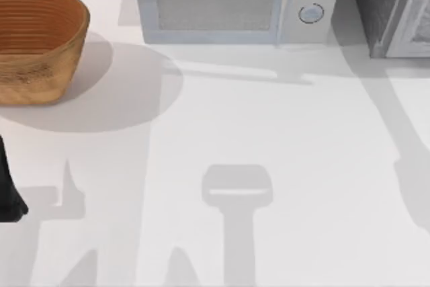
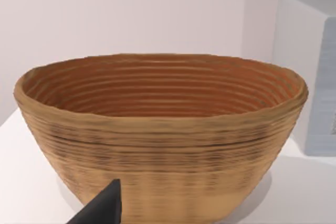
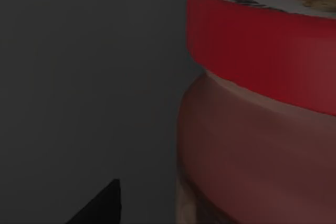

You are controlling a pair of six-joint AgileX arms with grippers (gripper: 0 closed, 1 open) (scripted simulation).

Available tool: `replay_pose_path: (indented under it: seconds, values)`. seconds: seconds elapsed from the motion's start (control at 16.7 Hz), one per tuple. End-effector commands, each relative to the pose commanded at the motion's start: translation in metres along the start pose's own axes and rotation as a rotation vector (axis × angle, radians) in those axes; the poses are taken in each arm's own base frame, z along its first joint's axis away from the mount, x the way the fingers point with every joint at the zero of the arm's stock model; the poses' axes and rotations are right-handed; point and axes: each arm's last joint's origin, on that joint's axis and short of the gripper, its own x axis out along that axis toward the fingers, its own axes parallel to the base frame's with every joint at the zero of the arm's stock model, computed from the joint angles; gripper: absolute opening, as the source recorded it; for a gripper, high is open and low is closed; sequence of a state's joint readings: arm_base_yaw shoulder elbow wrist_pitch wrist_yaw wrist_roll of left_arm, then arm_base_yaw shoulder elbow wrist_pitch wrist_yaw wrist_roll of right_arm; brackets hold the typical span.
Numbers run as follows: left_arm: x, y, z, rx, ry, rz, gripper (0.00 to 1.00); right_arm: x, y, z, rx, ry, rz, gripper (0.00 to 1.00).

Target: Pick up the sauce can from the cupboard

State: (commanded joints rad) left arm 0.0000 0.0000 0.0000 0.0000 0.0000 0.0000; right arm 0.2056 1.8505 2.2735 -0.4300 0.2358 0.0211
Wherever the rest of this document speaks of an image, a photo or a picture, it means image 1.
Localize pale microwave oven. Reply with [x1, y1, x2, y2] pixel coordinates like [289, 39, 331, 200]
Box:
[132, 0, 346, 48]

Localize white microwave knob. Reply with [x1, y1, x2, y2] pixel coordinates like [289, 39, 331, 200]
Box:
[298, 2, 325, 25]

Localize brown wicker basket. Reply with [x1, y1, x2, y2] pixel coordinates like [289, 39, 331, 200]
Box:
[0, 0, 91, 107]

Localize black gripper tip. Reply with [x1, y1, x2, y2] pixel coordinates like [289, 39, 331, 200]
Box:
[0, 135, 30, 224]

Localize microwave door handle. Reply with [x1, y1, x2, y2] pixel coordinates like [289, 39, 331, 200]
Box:
[275, 0, 292, 48]

